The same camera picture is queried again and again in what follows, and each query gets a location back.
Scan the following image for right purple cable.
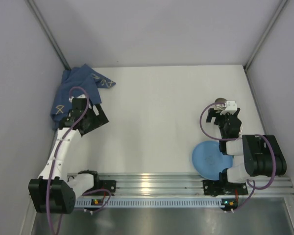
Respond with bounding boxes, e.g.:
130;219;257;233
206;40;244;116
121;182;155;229
199;102;277;213

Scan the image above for small metal cup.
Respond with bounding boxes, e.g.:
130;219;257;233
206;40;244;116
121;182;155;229
214;97;227;110

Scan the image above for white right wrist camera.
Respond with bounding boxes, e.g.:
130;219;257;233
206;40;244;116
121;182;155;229
220;100;238;115

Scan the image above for left aluminium frame post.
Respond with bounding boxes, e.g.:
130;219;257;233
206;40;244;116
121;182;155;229
25;0;71;70

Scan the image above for aluminium frame post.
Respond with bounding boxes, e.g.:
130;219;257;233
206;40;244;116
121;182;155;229
25;0;71;70
243;0;290;72

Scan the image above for aluminium mounting rail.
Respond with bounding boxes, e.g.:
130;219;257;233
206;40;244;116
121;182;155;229
98;173;294;197

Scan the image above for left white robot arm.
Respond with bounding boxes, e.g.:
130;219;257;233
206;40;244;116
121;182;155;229
28;98;109;214

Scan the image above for light blue plastic plate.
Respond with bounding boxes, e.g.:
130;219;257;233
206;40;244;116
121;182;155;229
192;141;233;181

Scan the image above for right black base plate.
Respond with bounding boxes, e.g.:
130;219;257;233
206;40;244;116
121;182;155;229
202;180;248;197

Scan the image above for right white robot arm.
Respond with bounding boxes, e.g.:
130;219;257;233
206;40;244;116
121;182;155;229
206;108;287;184

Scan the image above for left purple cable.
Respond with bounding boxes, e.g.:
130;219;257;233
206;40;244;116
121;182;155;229
46;87;112;235

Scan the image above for purple cable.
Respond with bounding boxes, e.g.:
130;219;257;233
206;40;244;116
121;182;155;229
46;87;112;235
199;102;277;213

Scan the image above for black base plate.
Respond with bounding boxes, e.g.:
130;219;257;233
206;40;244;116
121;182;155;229
99;180;117;196
202;180;248;197

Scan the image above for right aluminium frame post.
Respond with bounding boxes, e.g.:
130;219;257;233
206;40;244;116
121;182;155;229
243;0;290;72

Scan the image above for blue cloth placemat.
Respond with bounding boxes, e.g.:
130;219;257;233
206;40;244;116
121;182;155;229
50;64;116;130

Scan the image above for perforated grey cable duct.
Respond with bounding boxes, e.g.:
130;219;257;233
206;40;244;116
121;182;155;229
74;197;236;208

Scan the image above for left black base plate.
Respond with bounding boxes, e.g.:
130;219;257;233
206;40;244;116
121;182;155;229
99;180;117;196

